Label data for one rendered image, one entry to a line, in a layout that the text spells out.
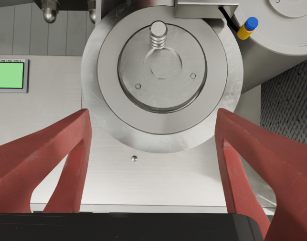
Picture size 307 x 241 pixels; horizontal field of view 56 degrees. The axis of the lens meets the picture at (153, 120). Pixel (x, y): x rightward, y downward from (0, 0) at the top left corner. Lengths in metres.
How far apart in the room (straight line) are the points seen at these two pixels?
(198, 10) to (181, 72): 0.05
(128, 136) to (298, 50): 0.17
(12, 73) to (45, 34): 2.37
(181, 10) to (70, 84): 0.40
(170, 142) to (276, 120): 0.24
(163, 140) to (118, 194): 0.35
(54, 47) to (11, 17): 0.61
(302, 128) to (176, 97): 0.20
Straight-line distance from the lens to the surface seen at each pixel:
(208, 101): 0.26
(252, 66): 0.33
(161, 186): 0.59
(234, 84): 0.27
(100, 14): 0.29
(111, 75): 0.26
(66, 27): 2.91
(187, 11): 0.26
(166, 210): 0.60
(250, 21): 0.22
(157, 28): 0.23
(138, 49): 0.25
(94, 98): 0.27
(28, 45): 3.10
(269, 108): 0.50
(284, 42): 0.30
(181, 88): 0.24
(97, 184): 0.60
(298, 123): 0.41
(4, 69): 0.67
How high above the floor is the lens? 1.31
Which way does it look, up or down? 4 degrees down
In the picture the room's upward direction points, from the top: 179 degrees counter-clockwise
